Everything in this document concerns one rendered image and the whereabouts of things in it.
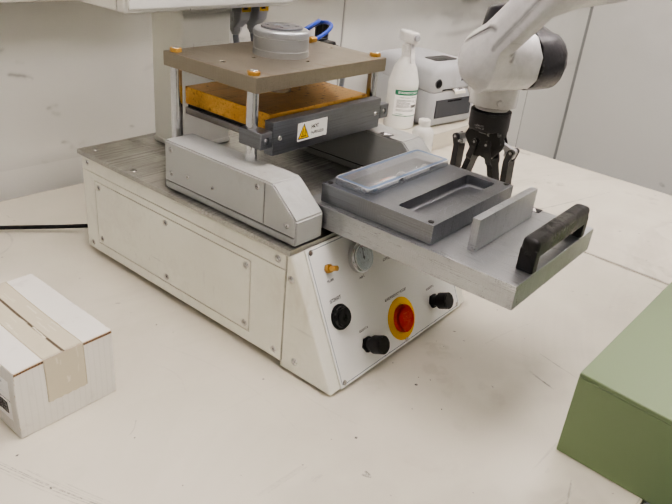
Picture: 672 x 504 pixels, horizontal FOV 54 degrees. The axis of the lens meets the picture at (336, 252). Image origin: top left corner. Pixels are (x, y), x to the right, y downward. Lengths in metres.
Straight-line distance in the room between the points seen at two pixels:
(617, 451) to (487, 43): 0.62
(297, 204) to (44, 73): 0.74
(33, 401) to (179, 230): 0.31
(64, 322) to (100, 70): 0.73
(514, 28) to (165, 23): 0.52
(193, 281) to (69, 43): 0.63
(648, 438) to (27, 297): 0.74
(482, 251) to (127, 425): 0.45
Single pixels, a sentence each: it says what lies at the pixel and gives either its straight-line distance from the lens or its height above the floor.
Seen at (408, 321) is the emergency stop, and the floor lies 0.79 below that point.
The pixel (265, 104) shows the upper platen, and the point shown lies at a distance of 0.92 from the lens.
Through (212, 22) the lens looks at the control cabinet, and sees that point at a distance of 1.10.
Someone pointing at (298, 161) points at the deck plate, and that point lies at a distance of 1.09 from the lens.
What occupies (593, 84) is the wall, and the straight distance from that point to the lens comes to 3.33.
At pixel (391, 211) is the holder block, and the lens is 0.78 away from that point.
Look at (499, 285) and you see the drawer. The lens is 0.72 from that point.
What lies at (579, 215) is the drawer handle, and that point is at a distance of 0.83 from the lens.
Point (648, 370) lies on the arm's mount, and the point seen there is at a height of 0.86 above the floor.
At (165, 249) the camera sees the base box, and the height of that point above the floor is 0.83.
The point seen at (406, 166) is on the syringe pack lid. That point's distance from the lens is 0.90.
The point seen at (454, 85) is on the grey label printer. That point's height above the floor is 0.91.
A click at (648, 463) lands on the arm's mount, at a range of 0.82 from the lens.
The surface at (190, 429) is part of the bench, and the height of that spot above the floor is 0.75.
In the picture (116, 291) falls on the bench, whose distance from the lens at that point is 1.07.
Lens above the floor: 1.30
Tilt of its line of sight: 27 degrees down
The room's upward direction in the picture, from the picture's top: 6 degrees clockwise
